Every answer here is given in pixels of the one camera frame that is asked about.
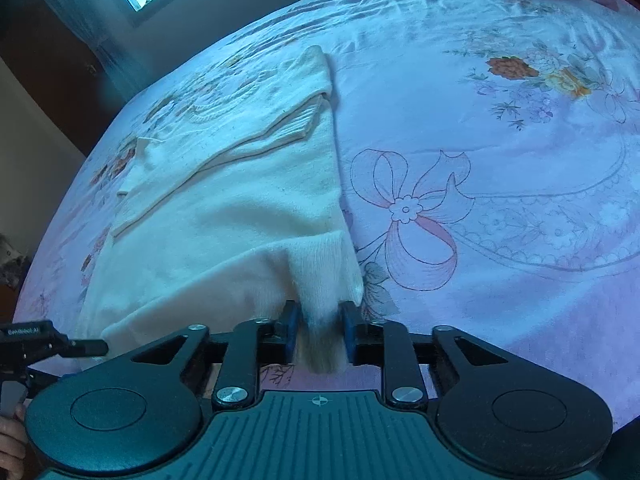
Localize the dark wooden door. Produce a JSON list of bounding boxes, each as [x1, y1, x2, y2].
[[1, 0, 125, 155]]

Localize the floral pink bed sheet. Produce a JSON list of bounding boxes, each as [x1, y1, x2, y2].
[[15, 0, 639, 426]]

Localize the person's left hand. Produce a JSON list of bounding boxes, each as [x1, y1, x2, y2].
[[0, 404, 28, 480]]

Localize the cream knit sweater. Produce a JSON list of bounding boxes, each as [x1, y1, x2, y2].
[[75, 46, 363, 373]]

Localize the grey left curtain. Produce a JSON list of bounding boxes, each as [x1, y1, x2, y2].
[[44, 0, 149, 100]]

